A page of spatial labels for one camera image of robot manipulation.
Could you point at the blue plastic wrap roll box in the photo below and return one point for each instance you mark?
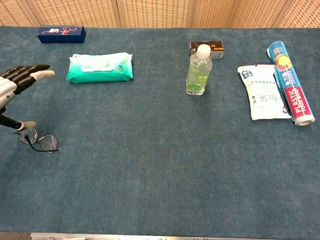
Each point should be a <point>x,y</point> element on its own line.
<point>292,87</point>

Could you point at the dark blue printed box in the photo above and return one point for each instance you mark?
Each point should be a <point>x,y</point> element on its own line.
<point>62,35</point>

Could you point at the wicker folding screen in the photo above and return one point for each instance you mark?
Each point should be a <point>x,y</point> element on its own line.
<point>160,12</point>

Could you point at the black box gold print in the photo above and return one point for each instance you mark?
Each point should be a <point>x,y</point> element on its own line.
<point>217,50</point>

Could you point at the teal felt table cloth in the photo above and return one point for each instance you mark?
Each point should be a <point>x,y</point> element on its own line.
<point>160,162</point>

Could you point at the white plastic refill bag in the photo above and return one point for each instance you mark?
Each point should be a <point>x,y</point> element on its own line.
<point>265,97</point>

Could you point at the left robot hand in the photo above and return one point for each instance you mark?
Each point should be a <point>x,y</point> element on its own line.
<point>17,77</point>

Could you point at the clear water bottle green label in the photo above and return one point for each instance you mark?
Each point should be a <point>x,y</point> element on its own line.
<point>198,75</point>

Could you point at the aluminium table edge rail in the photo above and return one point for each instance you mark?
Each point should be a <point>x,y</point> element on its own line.
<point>100,236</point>

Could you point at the black-framed eyeglasses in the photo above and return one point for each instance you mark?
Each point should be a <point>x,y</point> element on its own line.
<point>47,142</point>

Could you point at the green wet wipes pack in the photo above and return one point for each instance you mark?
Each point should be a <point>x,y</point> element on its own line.
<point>100,72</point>

